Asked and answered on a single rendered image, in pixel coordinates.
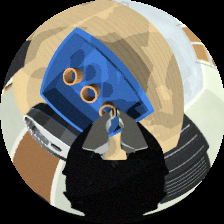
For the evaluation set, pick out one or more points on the bronze bushing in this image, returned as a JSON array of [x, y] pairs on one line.
[[86, 97], [110, 104], [67, 76]]

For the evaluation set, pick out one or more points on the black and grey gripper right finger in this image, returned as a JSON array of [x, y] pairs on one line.
[[136, 138]]

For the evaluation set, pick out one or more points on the grey metal sleeve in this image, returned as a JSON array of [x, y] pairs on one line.
[[34, 129], [28, 120], [30, 125]]

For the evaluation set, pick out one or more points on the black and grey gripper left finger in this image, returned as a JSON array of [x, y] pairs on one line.
[[94, 139]]

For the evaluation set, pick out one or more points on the blue crate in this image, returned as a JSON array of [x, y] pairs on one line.
[[100, 66]]

